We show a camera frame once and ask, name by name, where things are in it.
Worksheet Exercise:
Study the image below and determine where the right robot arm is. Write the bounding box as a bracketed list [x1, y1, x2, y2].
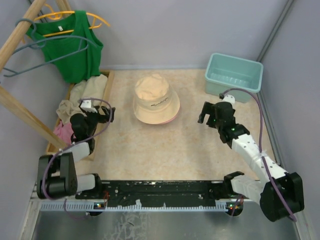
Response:
[198, 101, 305, 222]

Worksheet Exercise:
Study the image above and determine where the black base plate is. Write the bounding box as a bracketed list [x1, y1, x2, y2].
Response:
[75, 180, 237, 208]

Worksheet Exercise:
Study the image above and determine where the yellow clothes hanger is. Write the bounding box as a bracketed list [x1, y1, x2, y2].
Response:
[31, 1, 111, 37]

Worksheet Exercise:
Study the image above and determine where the pink garment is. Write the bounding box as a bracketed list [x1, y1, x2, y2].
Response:
[53, 121, 74, 145]

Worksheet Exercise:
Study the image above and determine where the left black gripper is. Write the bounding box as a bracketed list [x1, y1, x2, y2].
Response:
[83, 105, 115, 136]

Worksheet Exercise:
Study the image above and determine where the beige garment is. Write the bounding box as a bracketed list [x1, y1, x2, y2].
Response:
[56, 74, 108, 125]

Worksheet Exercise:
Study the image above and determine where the light blue plastic bin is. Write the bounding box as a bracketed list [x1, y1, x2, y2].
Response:
[204, 53, 264, 96]

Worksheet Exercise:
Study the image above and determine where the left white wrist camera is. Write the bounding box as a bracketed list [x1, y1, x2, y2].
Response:
[79, 100, 98, 113]

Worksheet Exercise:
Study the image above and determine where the pink hat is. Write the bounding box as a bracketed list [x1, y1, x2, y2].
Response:
[160, 111, 180, 125]

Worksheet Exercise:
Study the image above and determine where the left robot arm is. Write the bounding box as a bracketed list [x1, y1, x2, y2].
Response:
[36, 106, 116, 200]

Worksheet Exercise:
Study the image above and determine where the grey clothes hanger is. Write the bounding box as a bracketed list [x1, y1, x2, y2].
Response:
[4, 18, 98, 78]

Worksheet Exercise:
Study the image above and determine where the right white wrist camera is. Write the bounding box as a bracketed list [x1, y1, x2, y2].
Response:
[219, 93, 236, 105]

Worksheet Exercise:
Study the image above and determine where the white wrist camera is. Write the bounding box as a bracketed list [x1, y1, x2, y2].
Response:
[219, 93, 236, 105]
[79, 100, 98, 113]

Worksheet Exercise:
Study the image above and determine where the aluminium rail frame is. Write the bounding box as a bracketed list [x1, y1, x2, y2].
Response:
[29, 180, 303, 213]

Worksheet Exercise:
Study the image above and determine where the green tank top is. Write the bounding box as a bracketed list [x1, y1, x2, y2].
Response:
[26, 10, 104, 84]

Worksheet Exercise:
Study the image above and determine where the wooden clothes rack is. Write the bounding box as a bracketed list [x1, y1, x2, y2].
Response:
[0, 0, 115, 150]

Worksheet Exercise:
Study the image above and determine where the beige bucket hat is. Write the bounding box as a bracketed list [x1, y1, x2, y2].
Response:
[133, 74, 181, 125]

